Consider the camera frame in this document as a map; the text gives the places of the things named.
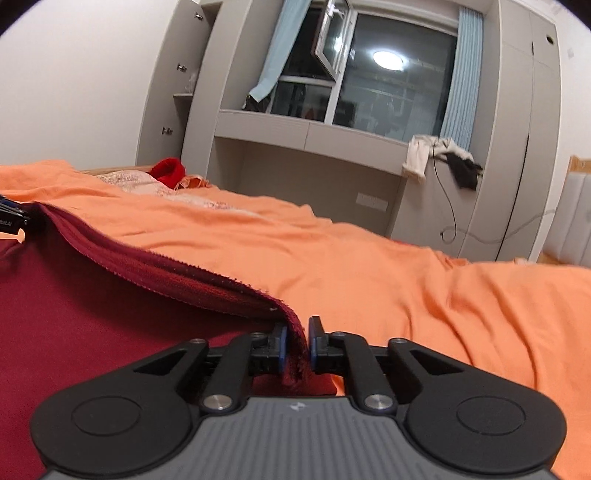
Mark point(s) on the orange blanket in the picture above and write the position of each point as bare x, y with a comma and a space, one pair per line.
415, 286

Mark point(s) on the open window sash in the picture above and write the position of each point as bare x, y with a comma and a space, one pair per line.
334, 41

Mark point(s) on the open grey wardrobe door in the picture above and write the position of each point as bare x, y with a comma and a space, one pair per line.
161, 92

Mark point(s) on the dark red knit sweater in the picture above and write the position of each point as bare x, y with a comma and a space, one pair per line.
92, 323

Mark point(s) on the grey padded wooden headboard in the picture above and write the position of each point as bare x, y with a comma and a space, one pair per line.
572, 217

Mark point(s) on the dark cloth under curtain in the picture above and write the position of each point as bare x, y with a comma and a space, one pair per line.
256, 104

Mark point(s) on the tall grey closed wardrobe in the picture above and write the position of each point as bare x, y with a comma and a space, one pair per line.
508, 138

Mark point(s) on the pink patterned pillow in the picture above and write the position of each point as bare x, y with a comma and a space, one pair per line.
129, 177

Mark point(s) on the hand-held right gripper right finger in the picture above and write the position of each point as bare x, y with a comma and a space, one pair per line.
314, 346

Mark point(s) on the white wall socket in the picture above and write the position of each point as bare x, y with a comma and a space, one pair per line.
371, 202

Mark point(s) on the black garment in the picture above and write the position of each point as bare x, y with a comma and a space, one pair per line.
466, 170

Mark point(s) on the bright red cloth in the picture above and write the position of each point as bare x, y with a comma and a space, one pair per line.
168, 171

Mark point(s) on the white garment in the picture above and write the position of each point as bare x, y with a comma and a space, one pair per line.
415, 157

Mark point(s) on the light blue curtain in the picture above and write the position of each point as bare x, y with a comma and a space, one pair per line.
281, 50
461, 83

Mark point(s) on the grey window desk unit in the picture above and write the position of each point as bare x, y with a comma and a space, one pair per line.
300, 134

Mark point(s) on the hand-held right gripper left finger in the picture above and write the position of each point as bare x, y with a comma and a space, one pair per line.
281, 350

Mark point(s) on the large window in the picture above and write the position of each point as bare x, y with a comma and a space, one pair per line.
392, 92

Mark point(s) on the grey wardrobe with shelves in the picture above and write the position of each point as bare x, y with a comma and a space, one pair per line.
203, 55

